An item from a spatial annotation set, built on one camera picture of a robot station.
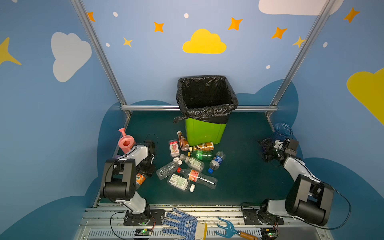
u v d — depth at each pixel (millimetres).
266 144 800
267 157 814
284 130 905
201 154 957
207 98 984
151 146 785
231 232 716
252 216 749
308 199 431
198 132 910
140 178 822
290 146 693
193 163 882
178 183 820
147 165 752
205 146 957
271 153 766
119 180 457
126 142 907
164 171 840
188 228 716
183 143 965
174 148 960
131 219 675
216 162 898
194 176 838
